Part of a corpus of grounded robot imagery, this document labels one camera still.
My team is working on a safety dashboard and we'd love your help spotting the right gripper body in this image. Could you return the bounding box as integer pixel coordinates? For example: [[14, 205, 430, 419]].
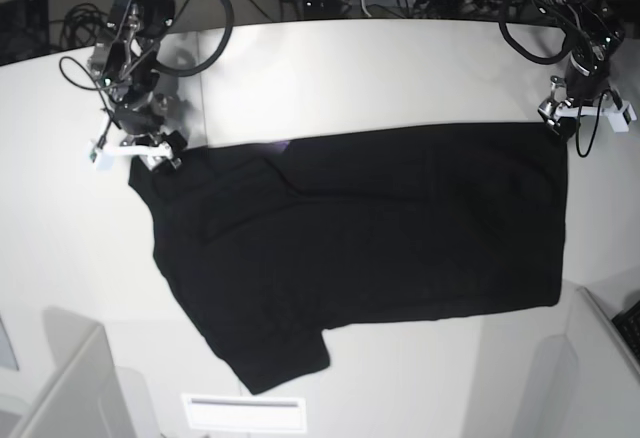
[[107, 80, 170, 140]]

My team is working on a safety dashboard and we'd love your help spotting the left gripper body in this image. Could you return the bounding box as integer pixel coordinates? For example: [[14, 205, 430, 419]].
[[562, 52, 611, 107]]

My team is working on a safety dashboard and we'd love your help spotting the black T-shirt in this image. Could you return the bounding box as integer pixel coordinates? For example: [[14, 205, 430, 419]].
[[128, 123, 569, 394]]

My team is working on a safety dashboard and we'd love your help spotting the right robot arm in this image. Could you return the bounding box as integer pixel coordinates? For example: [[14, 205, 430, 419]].
[[87, 0, 186, 171]]

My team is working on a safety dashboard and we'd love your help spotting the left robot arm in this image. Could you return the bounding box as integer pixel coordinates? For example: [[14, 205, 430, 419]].
[[538, 0, 637, 140]]

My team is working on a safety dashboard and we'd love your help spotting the power strip with red light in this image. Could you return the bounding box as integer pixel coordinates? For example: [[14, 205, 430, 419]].
[[412, 0, 504, 20]]

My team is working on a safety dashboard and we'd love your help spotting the black keyboard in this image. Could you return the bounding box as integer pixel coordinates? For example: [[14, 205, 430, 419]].
[[612, 302, 640, 362]]

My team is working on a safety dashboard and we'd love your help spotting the white partition panel left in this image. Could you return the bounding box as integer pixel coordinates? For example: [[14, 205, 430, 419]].
[[1, 308, 162, 437]]

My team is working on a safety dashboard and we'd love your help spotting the white partition panel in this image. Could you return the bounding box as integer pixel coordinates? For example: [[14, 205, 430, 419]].
[[1, 308, 162, 437], [512, 288, 639, 437]]

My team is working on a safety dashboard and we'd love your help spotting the white table slot plate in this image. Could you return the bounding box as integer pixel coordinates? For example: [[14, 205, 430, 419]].
[[181, 394, 308, 434]]

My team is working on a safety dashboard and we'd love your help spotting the white partition panel right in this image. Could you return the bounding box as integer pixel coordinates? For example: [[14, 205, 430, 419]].
[[512, 288, 639, 437]]

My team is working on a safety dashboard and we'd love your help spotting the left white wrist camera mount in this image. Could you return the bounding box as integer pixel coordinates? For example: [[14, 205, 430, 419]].
[[566, 93, 638, 133]]

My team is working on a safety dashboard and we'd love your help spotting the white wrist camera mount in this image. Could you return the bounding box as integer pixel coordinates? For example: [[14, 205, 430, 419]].
[[566, 93, 638, 133], [87, 117, 181, 170]]

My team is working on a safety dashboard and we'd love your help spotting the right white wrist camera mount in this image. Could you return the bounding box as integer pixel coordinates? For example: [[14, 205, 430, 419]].
[[87, 117, 181, 170]]

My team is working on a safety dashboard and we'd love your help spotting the coiled black cable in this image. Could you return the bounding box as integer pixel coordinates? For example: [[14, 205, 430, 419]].
[[58, 2, 116, 52]]

